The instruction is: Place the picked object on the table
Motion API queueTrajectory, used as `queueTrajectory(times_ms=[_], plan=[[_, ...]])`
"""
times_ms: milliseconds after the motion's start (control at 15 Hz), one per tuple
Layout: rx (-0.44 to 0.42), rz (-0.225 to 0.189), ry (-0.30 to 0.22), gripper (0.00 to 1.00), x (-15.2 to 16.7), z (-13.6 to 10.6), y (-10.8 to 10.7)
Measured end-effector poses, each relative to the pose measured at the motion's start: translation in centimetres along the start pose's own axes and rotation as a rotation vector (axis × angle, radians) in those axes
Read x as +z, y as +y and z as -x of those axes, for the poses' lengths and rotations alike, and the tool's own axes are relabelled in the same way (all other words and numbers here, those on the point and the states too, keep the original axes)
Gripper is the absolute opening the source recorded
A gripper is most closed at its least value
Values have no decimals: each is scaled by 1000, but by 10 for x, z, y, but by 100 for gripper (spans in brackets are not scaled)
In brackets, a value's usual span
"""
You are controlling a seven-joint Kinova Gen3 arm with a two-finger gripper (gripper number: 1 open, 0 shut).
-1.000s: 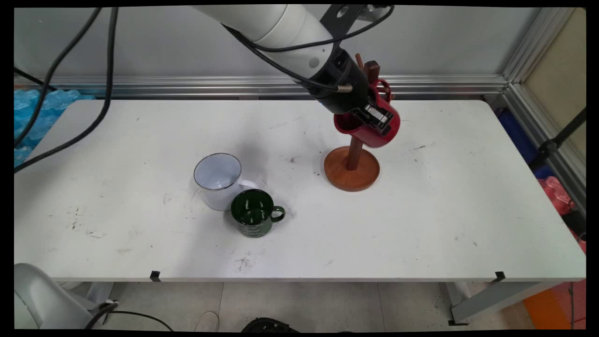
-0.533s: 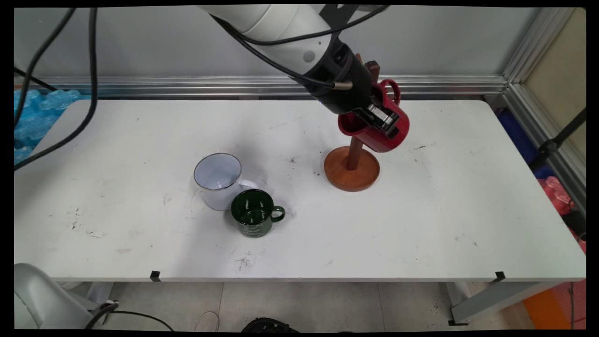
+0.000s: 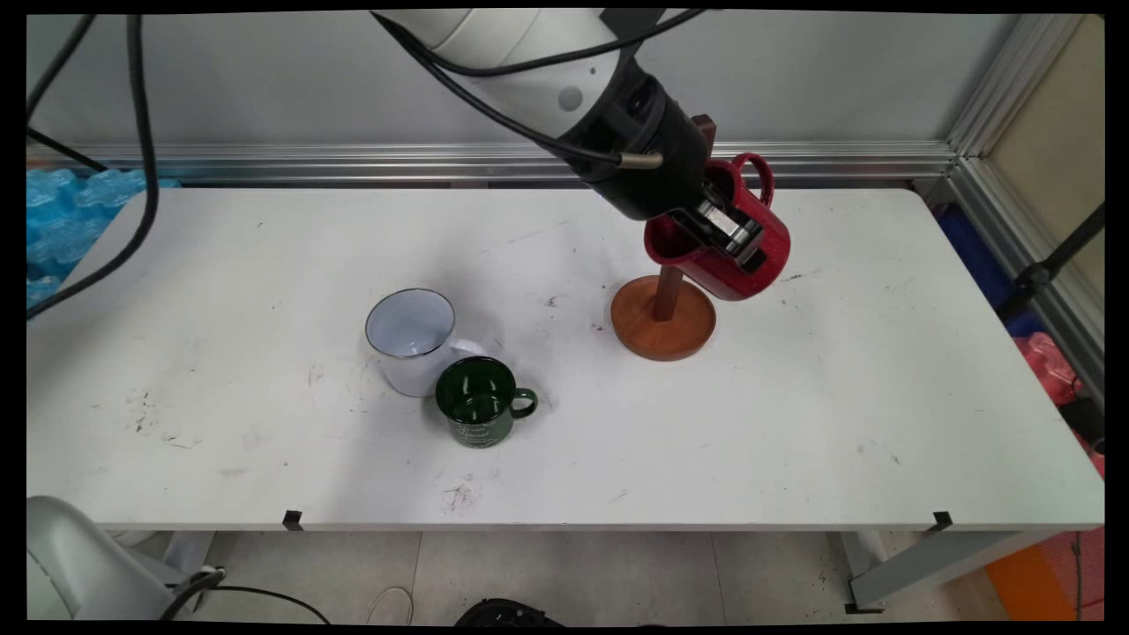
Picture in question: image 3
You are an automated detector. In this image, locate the red enamel mug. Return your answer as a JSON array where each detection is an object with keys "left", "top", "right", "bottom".
[{"left": 644, "top": 152, "right": 791, "bottom": 303}]

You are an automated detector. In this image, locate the orange floor box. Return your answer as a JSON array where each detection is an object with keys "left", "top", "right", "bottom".
[{"left": 985, "top": 545, "right": 1079, "bottom": 623}]

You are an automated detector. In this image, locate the horizontal aluminium frame rail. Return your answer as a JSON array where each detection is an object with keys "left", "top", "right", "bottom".
[{"left": 26, "top": 141, "right": 958, "bottom": 188}]

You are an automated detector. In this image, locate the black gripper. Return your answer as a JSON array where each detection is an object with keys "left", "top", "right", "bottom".
[{"left": 556, "top": 57, "right": 768, "bottom": 272}]

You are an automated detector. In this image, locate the thin black cable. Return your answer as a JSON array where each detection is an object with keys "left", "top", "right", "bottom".
[{"left": 26, "top": 128, "right": 108, "bottom": 171}]

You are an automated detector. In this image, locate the red plastic bag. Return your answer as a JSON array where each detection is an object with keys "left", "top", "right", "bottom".
[{"left": 1014, "top": 332, "right": 1105, "bottom": 477}]

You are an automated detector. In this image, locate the brown wooden mug tree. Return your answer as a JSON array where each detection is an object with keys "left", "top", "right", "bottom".
[{"left": 610, "top": 115, "right": 717, "bottom": 362}]

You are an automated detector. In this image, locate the black cable looped over arm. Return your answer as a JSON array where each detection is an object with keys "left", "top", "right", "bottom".
[{"left": 410, "top": 9, "right": 708, "bottom": 78}]

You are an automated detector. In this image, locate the grey table leg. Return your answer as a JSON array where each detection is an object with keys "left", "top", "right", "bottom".
[{"left": 838, "top": 529, "right": 1059, "bottom": 614}]

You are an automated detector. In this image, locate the black floor cable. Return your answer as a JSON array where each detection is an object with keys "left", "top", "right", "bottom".
[{"left": 159, "top": 566, "right": 333, "bottom": 624}]

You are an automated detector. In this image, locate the thick black hanging cable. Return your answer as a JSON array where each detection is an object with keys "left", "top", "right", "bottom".
[
  {"left": 26, "top": 12, "right": 98, "bottom": 126},
  {"left": 26, "top": 12, "right": 161, "bottom": 322}
]

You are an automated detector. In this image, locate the white rounded machine housing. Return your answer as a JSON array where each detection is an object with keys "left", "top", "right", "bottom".
[{"left": 26, "top": 494, "right": 208, "bottom": 623}]

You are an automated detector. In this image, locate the blue plastic box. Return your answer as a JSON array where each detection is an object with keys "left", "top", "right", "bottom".
[{"left": 937, "top": 205, "right": 1046, "bottom": 338}]

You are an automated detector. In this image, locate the blue bubble wrap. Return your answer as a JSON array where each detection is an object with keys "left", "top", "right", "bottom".
[{"left": 26, "top": 168, "right": 182, "bottom": 323}]

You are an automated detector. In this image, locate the dark green mug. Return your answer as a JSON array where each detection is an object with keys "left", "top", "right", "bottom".
[{"left": 435, "top": 355, "right": 539, "bottom": 449}]

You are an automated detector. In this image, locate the black rounded floor object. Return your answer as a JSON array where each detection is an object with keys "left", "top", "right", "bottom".
[{"left": 454, "top": 598, "right": 565, "bottom": 627}]

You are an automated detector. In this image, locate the black tripod pole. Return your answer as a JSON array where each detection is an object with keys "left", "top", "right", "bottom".
[{"left": 997, "top": 203, "right": 1105, "bottom": 323}]

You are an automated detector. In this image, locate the white enamel mug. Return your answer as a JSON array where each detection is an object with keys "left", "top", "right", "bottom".
[{"left": 365, "top": 288, "right": 490, "bottom": 399}]

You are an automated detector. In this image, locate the aluminium frame corner post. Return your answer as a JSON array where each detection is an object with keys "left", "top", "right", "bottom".
[{"left": 948, "top": 13, "right": 1105, "bottom": 407}]

